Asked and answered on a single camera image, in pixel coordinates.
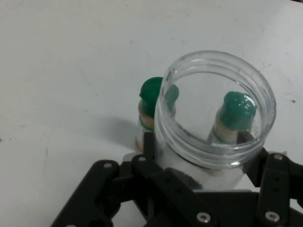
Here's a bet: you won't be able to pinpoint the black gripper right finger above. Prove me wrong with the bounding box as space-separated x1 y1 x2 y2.
236 131 303 227

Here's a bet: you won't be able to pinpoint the spice bottle green cap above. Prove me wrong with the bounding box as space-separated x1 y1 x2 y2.
207 91 258 145
135 77 180 151

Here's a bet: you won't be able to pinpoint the clear plastic jar black grains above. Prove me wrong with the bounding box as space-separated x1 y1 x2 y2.
153 50 277 192

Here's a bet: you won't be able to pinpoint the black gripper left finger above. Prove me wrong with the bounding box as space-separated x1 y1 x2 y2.
51 131 214 227

